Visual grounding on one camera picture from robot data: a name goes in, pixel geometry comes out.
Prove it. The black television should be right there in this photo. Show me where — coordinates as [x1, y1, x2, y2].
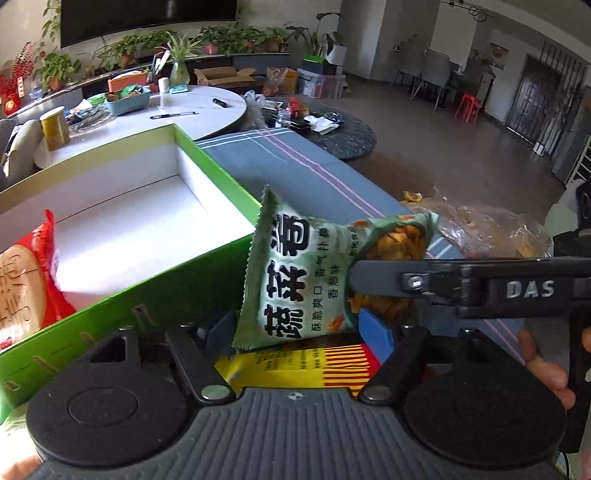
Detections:
[60, 0, 238, 48]

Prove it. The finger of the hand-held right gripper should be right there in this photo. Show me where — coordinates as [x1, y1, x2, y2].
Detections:
[346, 259, 462, 317]

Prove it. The clear plastic bag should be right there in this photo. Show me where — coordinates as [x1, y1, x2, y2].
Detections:
[399, 189, 552, 259]

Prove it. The person's right hand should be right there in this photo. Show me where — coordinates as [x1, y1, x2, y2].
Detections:
[518, 324, 576, 411]

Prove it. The row of potted plants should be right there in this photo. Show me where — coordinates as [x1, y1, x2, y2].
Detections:
[34, 23, 291, 92]

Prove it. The grey-blue striped cloth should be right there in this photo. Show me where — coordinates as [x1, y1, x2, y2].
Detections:
[196, 127, 522, 352]

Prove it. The red berry decoration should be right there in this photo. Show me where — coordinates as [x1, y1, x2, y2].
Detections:
[0, 41, 38, 116]

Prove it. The grey television cabinet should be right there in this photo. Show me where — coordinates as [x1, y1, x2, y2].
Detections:
[0, 51, 291, 121]

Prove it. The black box with green top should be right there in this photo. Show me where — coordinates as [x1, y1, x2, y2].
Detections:
[302, 54, 345, 75]

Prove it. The clear storage bin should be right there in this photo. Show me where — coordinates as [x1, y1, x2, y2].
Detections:
[298, 68, 347, 99]

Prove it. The orange box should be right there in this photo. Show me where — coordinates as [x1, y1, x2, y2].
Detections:
[107, 71, 158, 95]

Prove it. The wall picture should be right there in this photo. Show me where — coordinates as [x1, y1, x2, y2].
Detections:
[488, 42, 509, 70]

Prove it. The dark metal grille door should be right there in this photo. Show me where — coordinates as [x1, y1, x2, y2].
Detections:
[505, 41, 591, 158]

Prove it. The blue basket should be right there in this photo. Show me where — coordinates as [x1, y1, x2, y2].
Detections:
[104, 88, 151, 116]

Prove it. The orange plastic bag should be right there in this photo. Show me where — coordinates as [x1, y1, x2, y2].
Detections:
[265, 67, 298, 96]

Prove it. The dark marble round table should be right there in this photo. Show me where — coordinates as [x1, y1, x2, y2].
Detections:
[268, 104, 377, 162]

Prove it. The hanging green vine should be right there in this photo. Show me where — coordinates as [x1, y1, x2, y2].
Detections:
[41, 0, 63, 42]

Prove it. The gold can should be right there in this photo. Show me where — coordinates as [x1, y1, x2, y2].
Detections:
[39, 106, 71, 151]

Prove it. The green snack packet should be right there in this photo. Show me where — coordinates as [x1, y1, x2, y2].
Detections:
[232, 185, 439, 354]

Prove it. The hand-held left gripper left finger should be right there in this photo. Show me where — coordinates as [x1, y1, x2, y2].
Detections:
[85, 310, 241, 406]

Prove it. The yellow red striped snack packet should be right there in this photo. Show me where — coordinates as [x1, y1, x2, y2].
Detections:
[215, 342, 382, 400]

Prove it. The red stool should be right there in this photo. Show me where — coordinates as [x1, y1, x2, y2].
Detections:
[455, 93, 483, 123]

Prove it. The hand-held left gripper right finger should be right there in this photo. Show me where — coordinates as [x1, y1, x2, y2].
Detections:
[358, 307, 506, 408]

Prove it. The grey dining chair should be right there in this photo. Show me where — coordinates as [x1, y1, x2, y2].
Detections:
[392, 45, 423, 88]
[412, 48, 452, 110]

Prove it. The spider plant in glass vase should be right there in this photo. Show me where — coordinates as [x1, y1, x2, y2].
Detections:
[164, 34, 204, 88]

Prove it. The white plastic bag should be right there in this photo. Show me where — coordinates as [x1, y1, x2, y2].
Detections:
[243, 90, 269, 130]

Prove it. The large leafy plant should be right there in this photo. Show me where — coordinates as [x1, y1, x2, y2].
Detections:
[286, 13, 346, 58]

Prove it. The clear glass tray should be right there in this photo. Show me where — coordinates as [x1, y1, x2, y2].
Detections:
[65, 99, 116, 134]

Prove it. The red round-cracker snack packet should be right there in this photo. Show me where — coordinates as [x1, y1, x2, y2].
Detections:
[0, 209, 77, 354]

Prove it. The white tissue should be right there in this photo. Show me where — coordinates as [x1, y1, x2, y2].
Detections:
[307, 115, 340, 134]

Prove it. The green gift box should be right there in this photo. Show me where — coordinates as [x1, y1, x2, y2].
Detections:
[0, 124, 264, 423]

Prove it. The cardboard box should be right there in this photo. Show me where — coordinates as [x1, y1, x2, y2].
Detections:
[193, 67, 257, 89]

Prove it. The white round table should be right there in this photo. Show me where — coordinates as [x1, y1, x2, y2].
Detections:
[32, 84, 249, 171]

